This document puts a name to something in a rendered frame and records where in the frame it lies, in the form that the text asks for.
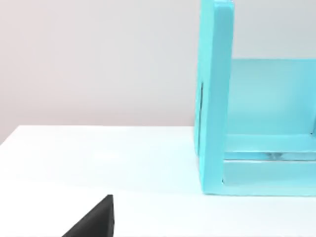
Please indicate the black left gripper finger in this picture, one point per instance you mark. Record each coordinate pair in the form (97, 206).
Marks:
(100, 219)

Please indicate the light blue rack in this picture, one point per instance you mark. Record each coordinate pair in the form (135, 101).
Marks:
(259, 108)

